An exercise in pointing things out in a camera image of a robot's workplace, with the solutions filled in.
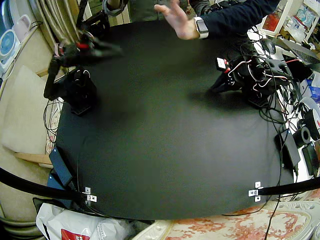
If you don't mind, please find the pale pink appliance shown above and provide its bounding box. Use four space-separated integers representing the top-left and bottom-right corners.
12 14 32 42

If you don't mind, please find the white blue desk fan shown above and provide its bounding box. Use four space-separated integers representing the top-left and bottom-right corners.
0 28 21 70

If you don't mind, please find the black camera rig bar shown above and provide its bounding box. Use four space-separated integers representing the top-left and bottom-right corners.
0 166 87 201
258 176 320 196

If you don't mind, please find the gray-shirted person's right hand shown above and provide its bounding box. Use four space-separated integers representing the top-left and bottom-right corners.
109 0 128 10

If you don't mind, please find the gray laptop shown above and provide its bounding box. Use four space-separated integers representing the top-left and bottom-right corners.
272 37 320 68

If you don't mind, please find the black table mat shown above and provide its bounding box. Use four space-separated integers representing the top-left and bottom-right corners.
53 19 296 221

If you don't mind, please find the pink floral tablecloth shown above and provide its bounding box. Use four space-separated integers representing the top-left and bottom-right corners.
129 199 320 240

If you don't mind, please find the black cable on mat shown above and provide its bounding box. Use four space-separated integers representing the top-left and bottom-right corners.
74 134 87 193

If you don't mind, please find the wooden chair frame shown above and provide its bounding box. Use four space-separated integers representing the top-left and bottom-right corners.
14 67 68 166

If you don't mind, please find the black computer mouse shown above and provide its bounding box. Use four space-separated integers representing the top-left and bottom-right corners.
261 39 277 55

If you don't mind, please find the long black hanging cable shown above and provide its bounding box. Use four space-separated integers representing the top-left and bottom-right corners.
264 124 285 240

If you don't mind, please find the blue white package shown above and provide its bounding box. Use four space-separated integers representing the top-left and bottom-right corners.
308 74 320 101

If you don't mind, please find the black rectangular box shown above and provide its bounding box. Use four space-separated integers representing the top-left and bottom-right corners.
301 142 320 176

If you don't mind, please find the beige seat cushion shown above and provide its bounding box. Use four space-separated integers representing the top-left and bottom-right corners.
1 65 60 155

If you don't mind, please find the beige curtain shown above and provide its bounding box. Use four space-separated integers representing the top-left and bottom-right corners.
28 0 87 63

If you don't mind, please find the black filament spool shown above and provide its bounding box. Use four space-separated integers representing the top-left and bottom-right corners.
297 108 320 141

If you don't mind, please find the navy-sleeved person's hand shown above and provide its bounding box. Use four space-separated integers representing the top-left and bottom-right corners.
154 0 200 41

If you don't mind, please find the blue power adapter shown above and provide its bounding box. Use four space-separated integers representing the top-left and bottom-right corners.
48 146 73 186

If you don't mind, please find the black power brick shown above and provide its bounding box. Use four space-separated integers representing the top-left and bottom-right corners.
274 128 302 171

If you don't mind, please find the black tape roll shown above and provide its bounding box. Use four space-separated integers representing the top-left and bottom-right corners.
292 126 312 148

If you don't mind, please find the white plastic bag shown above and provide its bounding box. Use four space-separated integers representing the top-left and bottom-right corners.
35 202 131 240

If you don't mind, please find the blue flat box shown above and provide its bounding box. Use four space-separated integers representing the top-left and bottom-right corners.
46 172 68 193

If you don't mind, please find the white shelf frame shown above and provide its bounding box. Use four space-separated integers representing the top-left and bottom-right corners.
257 0 295 35

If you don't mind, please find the gray-shirted person's torso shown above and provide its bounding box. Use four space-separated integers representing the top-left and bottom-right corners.
128 0 176 23

